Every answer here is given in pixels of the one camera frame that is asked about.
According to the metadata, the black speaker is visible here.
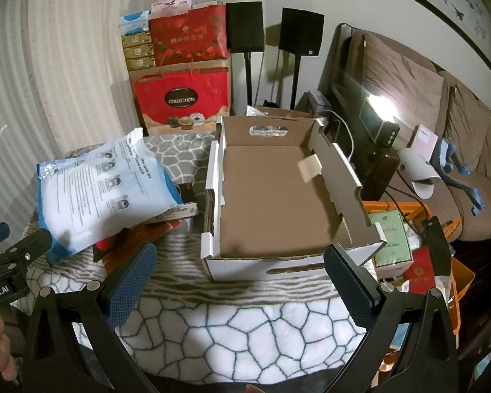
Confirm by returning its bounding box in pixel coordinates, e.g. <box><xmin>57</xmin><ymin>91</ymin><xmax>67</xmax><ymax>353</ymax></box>
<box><xmin>279</xmin><ymin>7</ymin><xmax>325</xmax><ymax>57</ymax></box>
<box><xmin>226</xmin><ymin>2</ymin><xmax>265</xmax><ymax>54</ymax></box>

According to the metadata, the red envelope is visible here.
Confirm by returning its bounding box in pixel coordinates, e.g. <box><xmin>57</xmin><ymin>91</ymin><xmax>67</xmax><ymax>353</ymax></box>
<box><xmin>401</xmin><ymin>248</ymin><xmax>436</xmax><ymax>295</ymax></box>

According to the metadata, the brown sofa back cushion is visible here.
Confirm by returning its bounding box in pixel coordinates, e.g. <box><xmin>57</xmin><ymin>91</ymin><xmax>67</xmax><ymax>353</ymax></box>
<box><xmin>348</xmin><ymin>30</ymin><xmax>446</xmax><ymax>136</ymax></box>
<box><xmin>445</xmin><ymin>82</ymin><xmax>491</xmax><ymax>175</ymax></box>

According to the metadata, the white curtain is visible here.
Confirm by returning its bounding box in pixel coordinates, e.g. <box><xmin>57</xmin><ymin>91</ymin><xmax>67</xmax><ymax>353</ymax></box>
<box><xmin>0</xmin><ymin>0</ymin><xmax>160</xmax><ymax>234</ymax></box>

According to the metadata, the blue tissue pack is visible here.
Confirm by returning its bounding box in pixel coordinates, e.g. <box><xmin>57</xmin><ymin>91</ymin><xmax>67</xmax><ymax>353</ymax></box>
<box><xmin>119</xmin><ymin>9</ymin><xmax>152</xmax><ymax>35</ymax></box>

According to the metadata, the pale green box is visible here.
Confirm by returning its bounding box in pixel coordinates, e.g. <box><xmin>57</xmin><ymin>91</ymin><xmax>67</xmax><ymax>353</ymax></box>
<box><xmin>370</xmin><ymin>211</ymin><xmax>414</xmax><ymax>271</ymax></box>

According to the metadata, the flat pale box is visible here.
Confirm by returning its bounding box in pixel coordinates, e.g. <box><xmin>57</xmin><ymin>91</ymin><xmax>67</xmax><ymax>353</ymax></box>
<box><xmin>141</xmin><ymin>201</ymin><xmax>198</xmax><ymax>226</ymax></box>

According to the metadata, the dark wooden side table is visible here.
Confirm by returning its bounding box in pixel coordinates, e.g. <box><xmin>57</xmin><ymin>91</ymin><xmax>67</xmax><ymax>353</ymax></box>
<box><xmin>331</xmin><ymin>102</ymin><xmax>402</xmax><ymax>201</ymax></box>

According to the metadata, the blue white face mask packet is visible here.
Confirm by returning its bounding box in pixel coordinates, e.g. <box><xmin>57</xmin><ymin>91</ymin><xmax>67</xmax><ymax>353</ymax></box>
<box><xmin>37</xmin><ymin>128</ymin><xmax>185</xmax><ymax>266</ymax></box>

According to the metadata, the red collection gift box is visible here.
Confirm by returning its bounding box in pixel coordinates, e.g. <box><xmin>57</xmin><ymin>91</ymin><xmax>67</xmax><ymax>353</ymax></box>
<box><xmin>128</xmin><ymin>58</ymin><xmax>232</xmax><ymax>136</ymax></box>

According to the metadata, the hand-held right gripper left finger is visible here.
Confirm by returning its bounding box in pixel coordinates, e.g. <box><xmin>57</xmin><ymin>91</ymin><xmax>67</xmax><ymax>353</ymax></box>
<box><xmin>22</xmin><ymin>241</ymin><xmax>158</xmax><ymax>393</ymax></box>

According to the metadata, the white blue small box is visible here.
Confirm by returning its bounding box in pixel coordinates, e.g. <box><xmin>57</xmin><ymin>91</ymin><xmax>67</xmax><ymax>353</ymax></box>
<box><xmin>309</xmin><ymin>91</ymin><xmax>332</xmax><ymax>109</ymax></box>

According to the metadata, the white and brown cardboard box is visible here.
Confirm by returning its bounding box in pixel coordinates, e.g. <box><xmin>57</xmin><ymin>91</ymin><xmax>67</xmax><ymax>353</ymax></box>
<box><xmin>200</xmin><ymin>115</ymin><xmax>387</xmax><ymax>283</ymax></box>

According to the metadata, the gold flat box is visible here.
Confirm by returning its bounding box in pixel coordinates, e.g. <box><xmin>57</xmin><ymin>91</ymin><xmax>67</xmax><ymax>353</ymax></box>
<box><xmin>120</xmin><ymin>33</ymin><xmax>154</xmax><ymax>47</ymax></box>
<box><xmin>125</xmin><ymin>57</ymin><xmax>156</xmax><ymax>73</ymax></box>

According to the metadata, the green black lantern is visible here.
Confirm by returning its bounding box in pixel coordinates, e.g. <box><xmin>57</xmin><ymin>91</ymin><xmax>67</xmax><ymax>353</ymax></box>
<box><xmin>359</xmin><ymin>95</ymin><xmax>401</xmax><ymax>148</ymax></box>

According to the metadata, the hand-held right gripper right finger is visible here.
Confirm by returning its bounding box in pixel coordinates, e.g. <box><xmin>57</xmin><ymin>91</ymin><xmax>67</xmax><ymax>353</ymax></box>
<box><xmin>323</xmin><ymin>243</ymin><xmax>461</xmax><ymax>393</ymax></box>

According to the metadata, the orange plastic basket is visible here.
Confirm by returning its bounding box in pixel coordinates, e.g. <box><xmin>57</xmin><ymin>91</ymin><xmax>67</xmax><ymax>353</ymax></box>
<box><xmin>362</xmin><ymin>200</ymin><xmax>463</xmax><ymax>334</ymax></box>

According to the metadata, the black flat panel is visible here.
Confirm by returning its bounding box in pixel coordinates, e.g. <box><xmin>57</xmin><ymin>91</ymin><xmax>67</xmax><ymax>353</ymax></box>
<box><xmin>423</xmin><ymin>215</ymin><xmax>453</xmax><ymax>291</ymax></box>

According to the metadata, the pink white packet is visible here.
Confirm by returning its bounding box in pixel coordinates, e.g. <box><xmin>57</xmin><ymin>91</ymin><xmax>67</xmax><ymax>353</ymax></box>
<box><xmin>151</xmin><ymin>0</ymin><xmax>199</xmax><ymax>13</ymax></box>

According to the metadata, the pink small box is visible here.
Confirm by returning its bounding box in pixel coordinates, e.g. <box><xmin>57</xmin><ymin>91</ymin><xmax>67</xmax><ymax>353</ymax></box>
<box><xmin>409</xmin><ymin>123</ymin><xmax>439</xmax><ymax>158</ymax></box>

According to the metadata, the orange flat packet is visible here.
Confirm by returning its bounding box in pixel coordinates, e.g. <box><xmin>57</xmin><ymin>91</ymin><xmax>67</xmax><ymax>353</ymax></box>
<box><xmin>106</xmin><ymin>219</ymin><xmax>181</xmax><ymax>273</ymax></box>

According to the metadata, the white grey patterned blanket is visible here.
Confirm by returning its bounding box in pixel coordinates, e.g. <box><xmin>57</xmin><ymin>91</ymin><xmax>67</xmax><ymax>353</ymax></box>
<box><xmin>12</xmin><ymin>131</ymin><xmax>377</xmax><ymax>385</ymax></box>

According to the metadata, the brown sofa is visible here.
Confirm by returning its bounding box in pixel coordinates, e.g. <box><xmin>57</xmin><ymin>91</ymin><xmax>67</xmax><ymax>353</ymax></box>
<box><xmin>317</xmin><ymin>22</ymin><xmax>491</xmax><ymax>242</ymax></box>

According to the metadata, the framed ink painting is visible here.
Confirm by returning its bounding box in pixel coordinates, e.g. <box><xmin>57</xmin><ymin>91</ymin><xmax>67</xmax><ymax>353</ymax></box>
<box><xmin>344</xmin><ymin>0</ymin><xmax>491</xmax><ymax>72</ymax></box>

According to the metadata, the red floral gift bag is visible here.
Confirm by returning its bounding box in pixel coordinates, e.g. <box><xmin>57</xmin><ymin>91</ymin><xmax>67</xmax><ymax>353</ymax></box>
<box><xmin>151</xmin><ymin>3</ymin><xmax>231</xmax><ymax>68</ymax></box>

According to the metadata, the white charger cable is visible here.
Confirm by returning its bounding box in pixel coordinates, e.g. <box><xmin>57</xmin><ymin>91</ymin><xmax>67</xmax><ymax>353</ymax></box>
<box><xmin>325</xmin><ymin>110</ymin><xmax>355</xmax><ymax>160</ymax></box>

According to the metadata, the black cable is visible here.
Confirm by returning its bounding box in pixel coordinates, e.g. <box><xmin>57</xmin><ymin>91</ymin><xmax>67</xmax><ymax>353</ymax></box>
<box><xmin>387</xmin><ymin>186</ymin><xmax>431</xmax><ymax>222</ymax></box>

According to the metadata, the white slipper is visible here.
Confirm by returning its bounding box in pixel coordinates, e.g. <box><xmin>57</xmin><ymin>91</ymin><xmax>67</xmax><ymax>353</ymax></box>
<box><xmin>398</xmin><ymin>147</ymin><xmax>441</xmax><ymax>198</ymax></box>

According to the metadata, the blue grey plastic tool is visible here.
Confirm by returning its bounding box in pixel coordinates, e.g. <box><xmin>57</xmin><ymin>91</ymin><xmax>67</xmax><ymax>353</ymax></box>
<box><xmin>431</xmin><ymin>137</ymin><xmax>484</xmax><ymax>215</ymax></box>

